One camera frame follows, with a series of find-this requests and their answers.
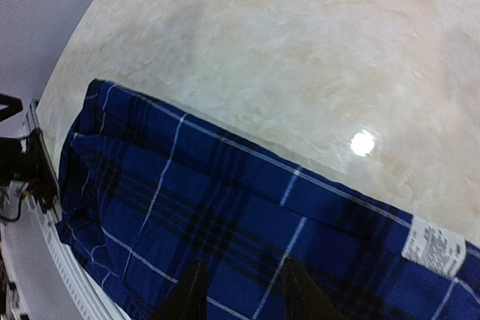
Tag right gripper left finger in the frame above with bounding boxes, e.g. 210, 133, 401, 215
151, 261, 208, 320

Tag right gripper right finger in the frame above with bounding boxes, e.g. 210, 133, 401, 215
282, 258, 346, 320

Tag blue plaid shirt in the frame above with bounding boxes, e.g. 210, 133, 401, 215
56, 79, 479, 319

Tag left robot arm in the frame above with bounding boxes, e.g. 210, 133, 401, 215
0, 94, 23, 122

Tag aluminium front rail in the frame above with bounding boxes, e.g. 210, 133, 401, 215
0, 98, 125, 320

